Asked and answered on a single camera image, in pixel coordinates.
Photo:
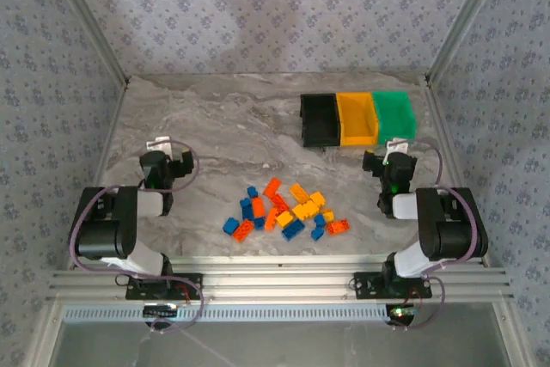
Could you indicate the green plastic bin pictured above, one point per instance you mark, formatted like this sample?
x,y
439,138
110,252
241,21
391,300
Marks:
x,y
393,118

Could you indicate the long blue lego brick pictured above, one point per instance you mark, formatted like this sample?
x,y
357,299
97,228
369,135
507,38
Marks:
x,y
293,230

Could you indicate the control board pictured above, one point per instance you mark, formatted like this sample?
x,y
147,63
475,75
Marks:
x,y
161,310
401,313

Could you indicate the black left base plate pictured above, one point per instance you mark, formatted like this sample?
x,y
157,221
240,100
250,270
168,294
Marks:
x,y
191,283

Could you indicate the left control board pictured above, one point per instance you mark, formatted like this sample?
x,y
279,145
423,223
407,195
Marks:
x,y
161,310

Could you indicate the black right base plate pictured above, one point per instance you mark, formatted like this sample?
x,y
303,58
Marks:
x,y
365,285

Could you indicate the small yellow lego brick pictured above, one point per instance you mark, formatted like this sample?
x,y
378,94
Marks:
x,y
328,215

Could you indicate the aluminium corner post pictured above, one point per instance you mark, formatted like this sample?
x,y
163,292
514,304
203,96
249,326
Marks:
x,y
93,23
466,19

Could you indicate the orange lego brick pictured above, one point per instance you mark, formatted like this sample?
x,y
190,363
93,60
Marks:
x,y
337,227
271,218
258,208
243,230
271,186

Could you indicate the aluminium frame crossbar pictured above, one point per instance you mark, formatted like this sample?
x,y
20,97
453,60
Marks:
x,y
279,281

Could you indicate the yellow plastic bin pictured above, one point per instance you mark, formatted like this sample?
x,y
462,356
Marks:
x,y
354,126

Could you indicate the black plastic bin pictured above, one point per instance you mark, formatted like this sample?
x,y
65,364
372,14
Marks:
x,y
320,126

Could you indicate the red-orange lego brick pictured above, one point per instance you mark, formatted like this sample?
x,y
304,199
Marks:
x,y
280,203

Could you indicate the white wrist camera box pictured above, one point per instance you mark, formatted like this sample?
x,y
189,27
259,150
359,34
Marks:
x,y
160,142
397,143

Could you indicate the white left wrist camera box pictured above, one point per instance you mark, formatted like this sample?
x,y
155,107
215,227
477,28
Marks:
x,y
160,142

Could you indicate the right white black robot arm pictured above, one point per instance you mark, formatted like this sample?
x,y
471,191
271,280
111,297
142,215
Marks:
x,y
451,229

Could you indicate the right control board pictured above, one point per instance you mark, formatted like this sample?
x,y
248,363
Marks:
x,y
401,313

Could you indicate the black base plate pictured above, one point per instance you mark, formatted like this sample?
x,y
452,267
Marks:
x,y
191,283
365,285

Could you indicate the aluminium table side rail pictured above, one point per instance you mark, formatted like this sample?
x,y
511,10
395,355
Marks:
x,y
110,135
442,126

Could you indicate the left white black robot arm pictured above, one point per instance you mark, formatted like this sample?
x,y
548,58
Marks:
x,y
107,229

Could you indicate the aluminium frame leg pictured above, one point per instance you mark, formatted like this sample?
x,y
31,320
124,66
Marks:
x,y
511,337
45,337

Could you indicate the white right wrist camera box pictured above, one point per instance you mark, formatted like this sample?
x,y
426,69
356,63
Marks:
x,y
397,143

